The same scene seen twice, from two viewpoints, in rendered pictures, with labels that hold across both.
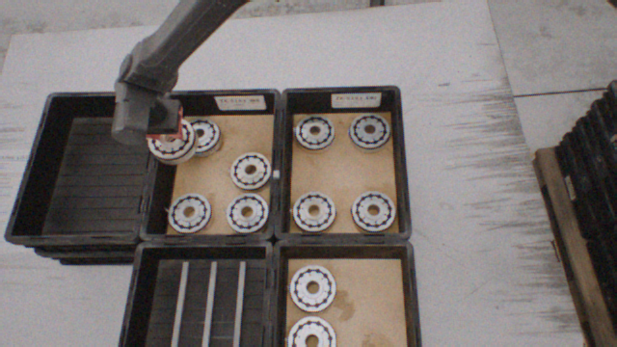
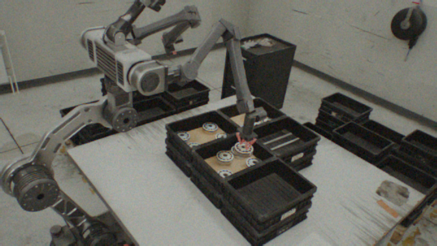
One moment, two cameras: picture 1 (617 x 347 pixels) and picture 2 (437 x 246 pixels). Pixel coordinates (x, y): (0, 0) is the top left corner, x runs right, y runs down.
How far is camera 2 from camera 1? 2.20 m
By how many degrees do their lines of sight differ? 78
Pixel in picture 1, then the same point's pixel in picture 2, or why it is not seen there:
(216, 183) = (237, 167)
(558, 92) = not seen: hidden behind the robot
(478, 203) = not seen: hidden behind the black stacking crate
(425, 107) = (144, 149)
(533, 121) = (70, 191)
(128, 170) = (258, 194)
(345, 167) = (199, 140)
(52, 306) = (318, 211)
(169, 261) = not seen: hidden behind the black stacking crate
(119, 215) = (275, 186)
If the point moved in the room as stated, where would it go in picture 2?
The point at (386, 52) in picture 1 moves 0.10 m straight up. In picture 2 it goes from (121, 168) to (120, 155)
